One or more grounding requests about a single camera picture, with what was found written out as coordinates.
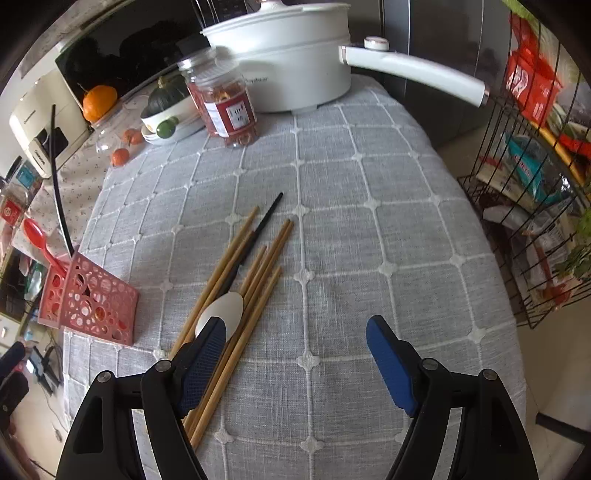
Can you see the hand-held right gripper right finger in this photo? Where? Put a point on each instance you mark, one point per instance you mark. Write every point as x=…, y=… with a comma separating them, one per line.
x=392, y=369

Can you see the green round fruit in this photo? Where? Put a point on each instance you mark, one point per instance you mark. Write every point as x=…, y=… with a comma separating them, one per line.
x=167, y=128

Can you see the green leafy plant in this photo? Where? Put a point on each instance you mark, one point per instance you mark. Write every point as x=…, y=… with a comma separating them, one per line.
x=575, y=263

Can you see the red plastic spoon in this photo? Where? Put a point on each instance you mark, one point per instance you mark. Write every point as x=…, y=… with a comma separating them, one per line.
x=37, y=235

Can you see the red snack packet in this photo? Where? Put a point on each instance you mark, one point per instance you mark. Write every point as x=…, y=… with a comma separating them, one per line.
x=531, y=78

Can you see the black chopstick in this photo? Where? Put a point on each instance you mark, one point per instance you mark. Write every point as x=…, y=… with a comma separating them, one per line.
x=57, y=184

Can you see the white floral cloth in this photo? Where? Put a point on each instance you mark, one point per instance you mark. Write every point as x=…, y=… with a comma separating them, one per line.
x=78, y=184

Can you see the clear plastic jar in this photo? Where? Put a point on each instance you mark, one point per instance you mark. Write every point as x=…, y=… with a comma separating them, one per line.
x=108, y=136

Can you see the large orange fruit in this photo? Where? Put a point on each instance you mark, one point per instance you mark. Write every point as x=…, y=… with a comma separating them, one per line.
x=99, y=104

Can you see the white plate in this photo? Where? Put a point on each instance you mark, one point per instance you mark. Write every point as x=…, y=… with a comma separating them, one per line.
x=189, y=131

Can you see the white kitchen appliance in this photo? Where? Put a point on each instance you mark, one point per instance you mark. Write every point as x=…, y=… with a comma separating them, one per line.
x=32, y=129

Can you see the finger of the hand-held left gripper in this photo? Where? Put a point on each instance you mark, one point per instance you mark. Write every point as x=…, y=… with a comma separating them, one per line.
x=14, y=392
x=14, y=357

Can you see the white electric pot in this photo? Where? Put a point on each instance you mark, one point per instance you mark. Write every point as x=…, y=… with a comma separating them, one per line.
x=286, y=69

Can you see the grey checked tablecloth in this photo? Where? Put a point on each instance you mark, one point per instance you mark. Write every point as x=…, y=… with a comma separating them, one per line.
x=369, y=207

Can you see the teal snack packet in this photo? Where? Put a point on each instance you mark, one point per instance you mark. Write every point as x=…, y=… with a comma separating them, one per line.
x=531, y=166

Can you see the pink perforated utensil holder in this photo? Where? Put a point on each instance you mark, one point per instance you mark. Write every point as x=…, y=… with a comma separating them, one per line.
x=97, y=300

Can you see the yellow packet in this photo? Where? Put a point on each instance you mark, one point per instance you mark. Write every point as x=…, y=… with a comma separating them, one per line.
x=563, y=147

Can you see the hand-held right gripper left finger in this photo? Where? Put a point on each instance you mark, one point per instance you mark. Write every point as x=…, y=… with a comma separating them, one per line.
x=205, y=360

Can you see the small tangerine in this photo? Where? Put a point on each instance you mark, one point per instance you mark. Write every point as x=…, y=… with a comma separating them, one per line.
x=120, y=157
x=134, y=136

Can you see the grey cabinet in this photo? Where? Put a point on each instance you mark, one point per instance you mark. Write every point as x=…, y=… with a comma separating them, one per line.
x=434, y=32

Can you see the white bowl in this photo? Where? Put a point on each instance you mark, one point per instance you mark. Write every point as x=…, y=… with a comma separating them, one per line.
x=184, y=110

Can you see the clear jar red contents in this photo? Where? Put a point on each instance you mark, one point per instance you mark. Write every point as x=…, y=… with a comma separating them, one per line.
x=226, y=110

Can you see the dark green squash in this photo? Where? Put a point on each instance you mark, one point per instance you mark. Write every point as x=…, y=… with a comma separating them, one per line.
x=164, y=94

